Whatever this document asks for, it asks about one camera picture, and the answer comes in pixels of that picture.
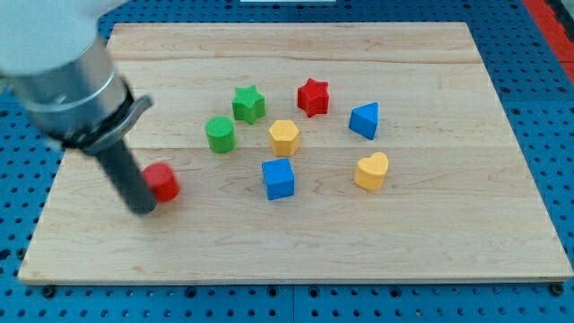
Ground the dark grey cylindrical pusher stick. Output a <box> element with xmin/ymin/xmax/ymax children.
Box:
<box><xmin>95</xmin><ymin>140</ymin><xmax>157</xmax><ymax>214</ymax></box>

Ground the red cylinder block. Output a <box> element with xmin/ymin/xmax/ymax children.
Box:
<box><xmin>143</xmin><ymin>162</ymin><xmax>180</xmax><ymax>203</ymax></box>

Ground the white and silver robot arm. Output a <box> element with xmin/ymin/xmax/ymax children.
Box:
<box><xmin>1</xmin><ymin>0</ymin><xmax>157</xmax><ymax>214</ymax></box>

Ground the green cylinder block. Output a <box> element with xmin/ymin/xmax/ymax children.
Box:
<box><xmin>205</xmin><ymin>116</ymin><xmax>236</xmax><ymax>153</ymax></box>

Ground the green star block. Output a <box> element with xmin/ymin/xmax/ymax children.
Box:
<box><xmin>231</xmin><ymin>85</ymin><xmax>265</xmax><ymax>125</ymax></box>

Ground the blue cube block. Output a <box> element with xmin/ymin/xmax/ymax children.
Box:
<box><xmin>262</xmin><ymin>158</ymin><xmax>295</xmax><ymax>200</ymax></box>

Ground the yellow hexagon block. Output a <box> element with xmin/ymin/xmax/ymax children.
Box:
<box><xmin>269</xmin><ymin>120</ymin><xmax>300</xmax><ymax>157</ymax></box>

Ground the light wooden board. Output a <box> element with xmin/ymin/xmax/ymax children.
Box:
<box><xmin>18</xmin><ymin>22</ymin><xmax>573</xmax><ymax>285</ymax></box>

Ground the red star block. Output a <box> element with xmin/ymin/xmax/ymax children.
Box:
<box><xmin>297</xmin><ymin>78</ymin><xmax>330</xmax><ymax>118</ymax></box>

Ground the blue triangle block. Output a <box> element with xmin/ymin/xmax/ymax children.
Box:
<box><xmin>348</xmin><ymin>102</ymin><xmax>379</xmax><ymax>140</ymax></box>

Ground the yellow heart block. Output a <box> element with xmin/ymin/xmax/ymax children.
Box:
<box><xmin>353</xmin><ymin>152</ymin><xmax>389</xmax><ymax>190</ymax></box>

